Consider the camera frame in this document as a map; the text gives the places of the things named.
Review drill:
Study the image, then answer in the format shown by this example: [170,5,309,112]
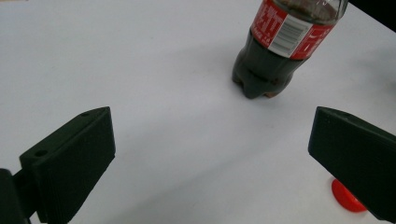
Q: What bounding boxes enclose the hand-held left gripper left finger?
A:
[13,105,117,224]

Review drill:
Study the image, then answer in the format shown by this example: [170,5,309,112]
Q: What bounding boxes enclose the cola bottle with red label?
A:
[232,0,349,100]

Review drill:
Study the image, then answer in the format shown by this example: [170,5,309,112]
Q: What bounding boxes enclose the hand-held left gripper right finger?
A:
[307,105,396,224]

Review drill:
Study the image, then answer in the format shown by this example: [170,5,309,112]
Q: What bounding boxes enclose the red bottle cap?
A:
[331,178,369,214]

